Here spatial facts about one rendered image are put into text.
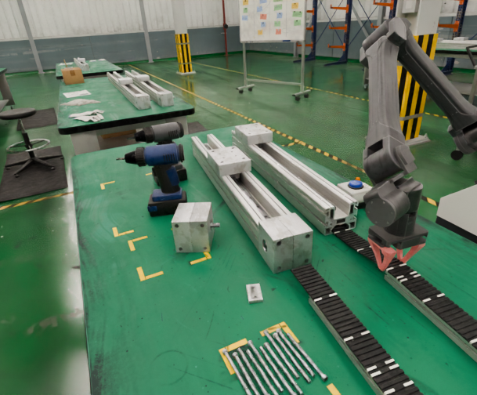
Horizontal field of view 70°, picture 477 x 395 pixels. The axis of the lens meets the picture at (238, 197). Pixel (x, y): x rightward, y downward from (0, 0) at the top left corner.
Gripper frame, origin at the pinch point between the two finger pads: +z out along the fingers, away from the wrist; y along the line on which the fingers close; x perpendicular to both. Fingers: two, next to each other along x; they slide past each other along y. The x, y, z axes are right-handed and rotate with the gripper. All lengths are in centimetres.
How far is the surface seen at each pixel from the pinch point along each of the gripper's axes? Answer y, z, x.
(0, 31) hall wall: 418, -66, -1485
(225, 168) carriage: 23, -8, -51
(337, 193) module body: -2.5, -5.2, -25.3
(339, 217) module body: 0.3, -1.3, -19.7
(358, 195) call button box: -11.2, -1.9, -27.5
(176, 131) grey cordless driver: 34, -16, -73
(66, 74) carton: 105, -7, -398
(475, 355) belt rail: 1.9, 2.0, 22.6
